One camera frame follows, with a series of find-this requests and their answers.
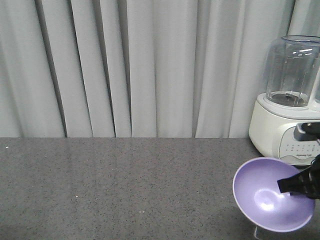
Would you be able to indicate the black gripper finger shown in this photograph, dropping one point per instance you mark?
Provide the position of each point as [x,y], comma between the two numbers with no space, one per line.
[306,182]

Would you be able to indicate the purple plastic bowl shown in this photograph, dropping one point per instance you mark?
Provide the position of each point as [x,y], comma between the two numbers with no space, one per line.
[257,194]

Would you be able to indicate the white blender base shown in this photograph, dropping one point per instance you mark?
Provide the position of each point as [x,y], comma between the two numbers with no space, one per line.
[273,126]

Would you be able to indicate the clear blender jar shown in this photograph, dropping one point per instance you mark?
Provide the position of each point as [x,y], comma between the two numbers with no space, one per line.
[291,68]

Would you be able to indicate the white curtain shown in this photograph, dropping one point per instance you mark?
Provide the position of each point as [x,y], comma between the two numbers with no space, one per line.
[139,68]

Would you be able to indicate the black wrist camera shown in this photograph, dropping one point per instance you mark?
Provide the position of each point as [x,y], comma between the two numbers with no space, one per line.
[307,131]

